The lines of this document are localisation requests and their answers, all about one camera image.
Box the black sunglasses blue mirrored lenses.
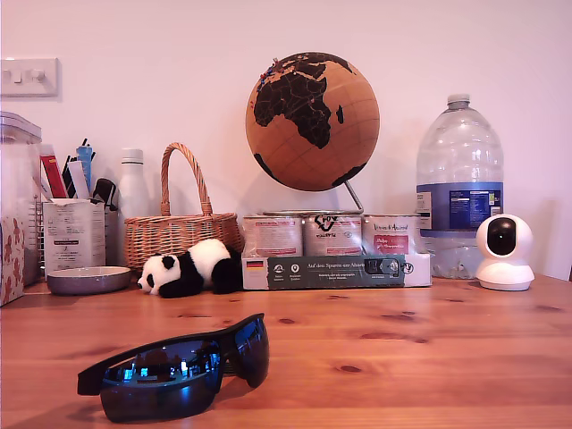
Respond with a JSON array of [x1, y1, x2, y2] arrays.
[[76, 312, 272, 425]]

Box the tin can pink label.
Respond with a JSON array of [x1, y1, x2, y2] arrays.
[[243, 214, 304, 258]]

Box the tin can black logo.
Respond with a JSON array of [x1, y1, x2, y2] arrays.
[[302, 214, 363, 257]]

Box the cardboard tray dark green print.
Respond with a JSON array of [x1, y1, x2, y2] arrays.
[[240, 252, 433, 290]]

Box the cork globe on metal stand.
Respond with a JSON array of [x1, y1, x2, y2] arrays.
[[245, 51, 381, 219]]

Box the panda plush toy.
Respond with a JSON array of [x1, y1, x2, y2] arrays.
[[136, 238, 245, 299]]

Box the tin can script label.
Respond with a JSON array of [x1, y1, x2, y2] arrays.
[[361, 214, 422, 257]]

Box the white insulated bottle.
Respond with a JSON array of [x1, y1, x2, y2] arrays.
[[115, 147, 151, 269]]

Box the large clear water bottle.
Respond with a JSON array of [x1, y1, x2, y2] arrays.
[[416, 93, 505, 281]]

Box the shallow grey bowl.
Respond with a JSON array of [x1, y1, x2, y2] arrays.
[[46, 265, 133, 297]]

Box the white printed carton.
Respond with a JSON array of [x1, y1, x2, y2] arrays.
[[42, 199, 107, 276]]

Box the red and white pack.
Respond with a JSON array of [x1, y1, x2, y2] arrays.
[[38, 143, 69, 200]]

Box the clear plastic storage container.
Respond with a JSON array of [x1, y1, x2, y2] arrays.
[[0, 111, 44, 287]]

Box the wicker basket with handle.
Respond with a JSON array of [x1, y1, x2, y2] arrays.
[[123, 141, 246, 272]]

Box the small white round camera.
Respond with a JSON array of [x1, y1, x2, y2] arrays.
[[474, 213, 536, 292]]

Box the metal wire holder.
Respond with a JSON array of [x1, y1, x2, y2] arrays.
[[31, 195, 46, 269]]

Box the white light switch plate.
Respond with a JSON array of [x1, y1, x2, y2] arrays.
[[0, 57, 62, 98]]

